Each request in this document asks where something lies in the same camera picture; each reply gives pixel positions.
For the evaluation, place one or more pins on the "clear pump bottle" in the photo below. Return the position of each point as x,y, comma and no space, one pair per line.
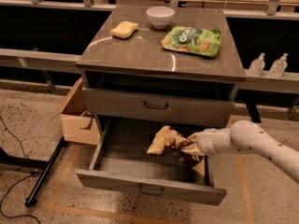
257,66
278,67

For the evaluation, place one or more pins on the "white bowl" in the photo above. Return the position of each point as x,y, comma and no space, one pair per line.
160,17

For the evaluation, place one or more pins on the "closed grey upper drawer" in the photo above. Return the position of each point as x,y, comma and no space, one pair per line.
181,110

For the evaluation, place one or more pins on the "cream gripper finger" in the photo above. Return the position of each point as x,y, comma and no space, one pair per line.
194,137
194,151

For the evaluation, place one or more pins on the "green snack bag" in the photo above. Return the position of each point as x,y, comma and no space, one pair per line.
193,40

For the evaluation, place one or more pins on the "cardboard box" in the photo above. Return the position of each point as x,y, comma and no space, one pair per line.
78,124

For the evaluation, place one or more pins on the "open grey lower drawer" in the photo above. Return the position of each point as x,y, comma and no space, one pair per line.
121,163

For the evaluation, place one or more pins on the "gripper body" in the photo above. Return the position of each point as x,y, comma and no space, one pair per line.
206,142

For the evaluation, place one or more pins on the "clear pump bottle left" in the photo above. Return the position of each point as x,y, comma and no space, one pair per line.
257,66

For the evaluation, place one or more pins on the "clear pump bottle right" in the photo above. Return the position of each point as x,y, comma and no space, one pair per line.
278,67

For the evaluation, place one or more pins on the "grey drawer cabinet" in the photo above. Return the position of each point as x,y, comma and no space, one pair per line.
141,64

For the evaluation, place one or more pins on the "brown chip bag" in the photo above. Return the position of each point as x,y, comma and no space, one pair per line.
169,141

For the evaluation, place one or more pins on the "black table leg base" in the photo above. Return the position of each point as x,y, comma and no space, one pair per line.
43,166

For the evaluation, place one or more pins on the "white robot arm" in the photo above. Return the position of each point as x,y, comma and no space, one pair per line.
244,136

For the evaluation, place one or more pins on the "grey metal workbench frame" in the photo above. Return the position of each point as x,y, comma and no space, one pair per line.
66,62

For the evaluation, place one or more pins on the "yellow sponge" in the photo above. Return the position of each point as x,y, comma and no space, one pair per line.
124,29

